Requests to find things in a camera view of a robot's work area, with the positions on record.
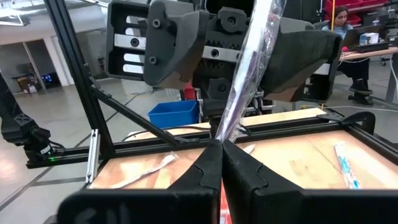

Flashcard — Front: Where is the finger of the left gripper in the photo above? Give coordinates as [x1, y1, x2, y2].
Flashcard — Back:
[143, 0, 210, 90]
[261, 18, 343, 102]

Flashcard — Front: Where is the green toothbrush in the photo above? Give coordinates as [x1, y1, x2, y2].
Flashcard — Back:
[109, 151, 180, 190]

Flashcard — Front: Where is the purple toothbrush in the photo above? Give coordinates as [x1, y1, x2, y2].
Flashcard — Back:
[214, 0, 287, 144]

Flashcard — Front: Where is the wooden desk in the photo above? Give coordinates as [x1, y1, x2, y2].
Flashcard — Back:
[338, 46, 398, 103]

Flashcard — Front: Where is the black keyboard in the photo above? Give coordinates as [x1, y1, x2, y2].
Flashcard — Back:
[356, 42, 390, 53]

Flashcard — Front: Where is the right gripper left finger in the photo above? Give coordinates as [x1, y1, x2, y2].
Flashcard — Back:
[57, 139, 224, 224]

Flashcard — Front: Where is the blue plastic bin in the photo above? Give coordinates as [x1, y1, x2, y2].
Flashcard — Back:
[147, 99, 200, 129]

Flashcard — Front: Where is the blue toothbrush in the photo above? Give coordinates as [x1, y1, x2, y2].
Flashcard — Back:
[333, 141, 362, 190]

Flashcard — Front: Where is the silver frame bracket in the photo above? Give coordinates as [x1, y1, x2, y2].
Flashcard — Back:
[85, 128, 101, 184]

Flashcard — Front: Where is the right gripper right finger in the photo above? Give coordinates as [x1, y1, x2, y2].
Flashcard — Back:
[223, 140, 398, 224]

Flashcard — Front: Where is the black frame corner hook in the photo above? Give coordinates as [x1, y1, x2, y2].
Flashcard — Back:
[317, 111, 376, 135]

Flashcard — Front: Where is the black aluminium table frame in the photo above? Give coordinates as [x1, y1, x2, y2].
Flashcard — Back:
[26, 0, 398, 187]

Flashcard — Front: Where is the orange slotted plastic basket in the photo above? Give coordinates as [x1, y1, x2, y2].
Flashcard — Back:
[220, 183, 233, 224]

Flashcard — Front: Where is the red object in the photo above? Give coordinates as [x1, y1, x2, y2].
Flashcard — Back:
[183, 81, 197, 101]

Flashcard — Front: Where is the person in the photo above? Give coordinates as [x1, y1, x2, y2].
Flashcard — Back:
[322, 5, 374, 105]

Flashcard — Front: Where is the white box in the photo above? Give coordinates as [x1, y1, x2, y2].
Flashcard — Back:
[359, 32, 380, 45]

